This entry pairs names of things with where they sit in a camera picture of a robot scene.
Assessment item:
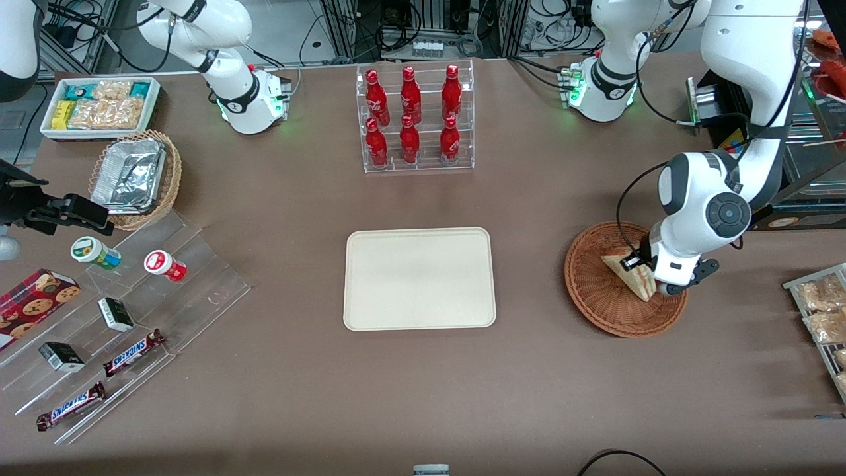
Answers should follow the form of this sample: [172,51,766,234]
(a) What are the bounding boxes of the red tartan cookie box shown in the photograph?
[0,268,81,351]

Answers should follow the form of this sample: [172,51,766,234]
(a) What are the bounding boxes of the black food warmer machine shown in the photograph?
[685,0,846,232]

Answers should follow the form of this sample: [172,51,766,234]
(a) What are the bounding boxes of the green lidded sunflower cup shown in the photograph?
[71,236,122,271]

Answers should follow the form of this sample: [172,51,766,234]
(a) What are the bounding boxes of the clear acrylic stepped stand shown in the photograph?
[0,208,252,445]

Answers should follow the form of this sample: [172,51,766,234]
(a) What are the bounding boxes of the red lidded cup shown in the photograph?
[144,250,188,283]

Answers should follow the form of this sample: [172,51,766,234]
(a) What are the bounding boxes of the clear acrylic bottle rack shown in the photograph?
[356,59,475,174]

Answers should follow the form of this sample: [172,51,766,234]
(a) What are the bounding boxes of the tray of packaged snacks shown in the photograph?
[783,263,846,404]

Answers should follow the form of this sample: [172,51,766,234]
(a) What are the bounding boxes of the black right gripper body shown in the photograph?
[0,159,48,229]

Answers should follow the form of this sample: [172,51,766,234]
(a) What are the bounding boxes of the silver foil packets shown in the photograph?
[91,138,167,216]

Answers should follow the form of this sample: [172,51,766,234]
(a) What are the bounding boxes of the white plastic bin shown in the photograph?
[40,77,161,141]

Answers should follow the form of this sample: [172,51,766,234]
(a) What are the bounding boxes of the triangular sandwich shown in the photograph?
[600,253,657,302]

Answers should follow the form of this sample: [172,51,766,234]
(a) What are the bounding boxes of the brown wicker basket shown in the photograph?
[564,221,689,338]

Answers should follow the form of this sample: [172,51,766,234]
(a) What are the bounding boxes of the Snickers chocolate bar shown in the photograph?
[36,381,106,432]
[103,329,166,378]

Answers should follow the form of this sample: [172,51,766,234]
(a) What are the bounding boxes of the small dark green box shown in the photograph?
[98,297,135,333]
[38,342,86,373]

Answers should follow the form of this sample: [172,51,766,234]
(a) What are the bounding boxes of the light wicker basket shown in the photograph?
[88,129,183,231]

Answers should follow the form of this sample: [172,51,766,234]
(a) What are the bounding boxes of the beige plastic tray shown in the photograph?
[343,227,497,331]

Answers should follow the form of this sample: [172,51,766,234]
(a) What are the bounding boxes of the black loose cable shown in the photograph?
[578,450,668,476]

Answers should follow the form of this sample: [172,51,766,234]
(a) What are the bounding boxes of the red Coca-Cola bottle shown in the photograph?
[401,66,422,124]
[365,69,391,126]
[440,116,461,164]
[399,115,421,165]
[365,118,389,167]
[442,64,463,122]

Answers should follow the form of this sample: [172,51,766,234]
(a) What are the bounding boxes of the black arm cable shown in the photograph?
[615,161,670,265]

